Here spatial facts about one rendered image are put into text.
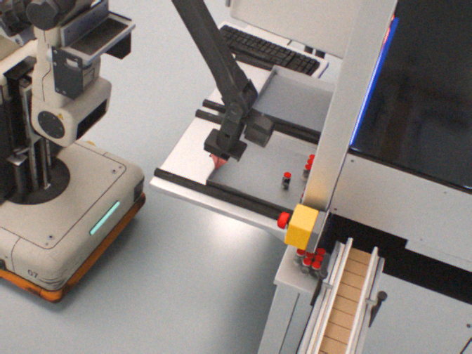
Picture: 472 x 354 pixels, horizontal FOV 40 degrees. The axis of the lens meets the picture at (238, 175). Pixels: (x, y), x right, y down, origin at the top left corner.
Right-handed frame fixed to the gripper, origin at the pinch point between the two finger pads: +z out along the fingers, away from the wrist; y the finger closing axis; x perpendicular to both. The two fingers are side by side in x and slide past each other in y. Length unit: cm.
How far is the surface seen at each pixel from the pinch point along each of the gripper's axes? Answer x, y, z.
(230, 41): 72, -21, 12
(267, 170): 8.5, 12.3, 1.5
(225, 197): -8.1, 5.7, 1.1
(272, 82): 48.7, 0.9, 3.5
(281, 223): -19.7, 21.0, -12.3
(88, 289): 6, -31, 97
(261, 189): 0.7, 13.3, 1.3
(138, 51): 160, -86, 107
